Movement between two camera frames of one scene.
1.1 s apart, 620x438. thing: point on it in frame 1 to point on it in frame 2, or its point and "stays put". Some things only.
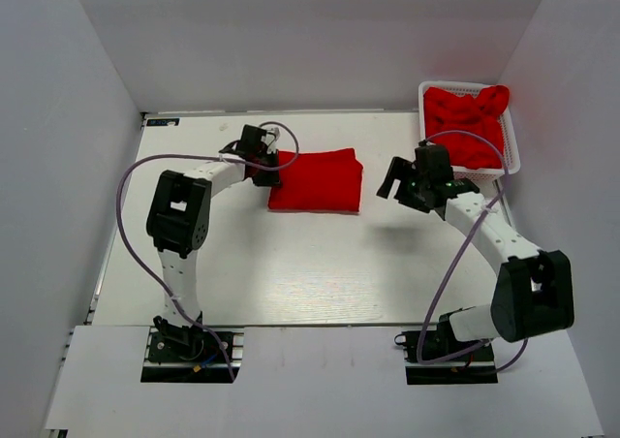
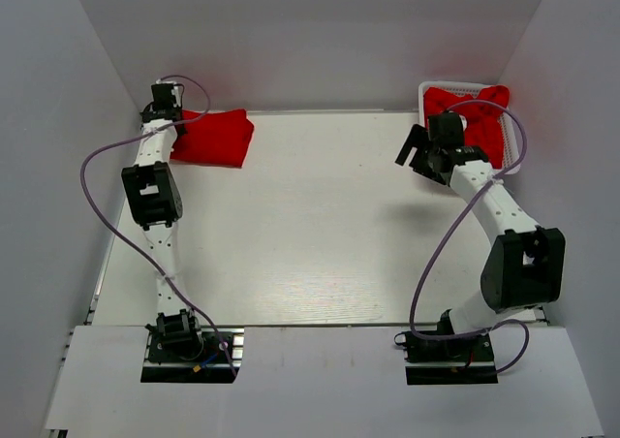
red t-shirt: (318, 181) to (218, 138)
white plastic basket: (511, 145) stays put
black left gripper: (266, 168) to (163, 97)
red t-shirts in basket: (446, 110) stays put
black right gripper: (404, 186) to (419, 152)
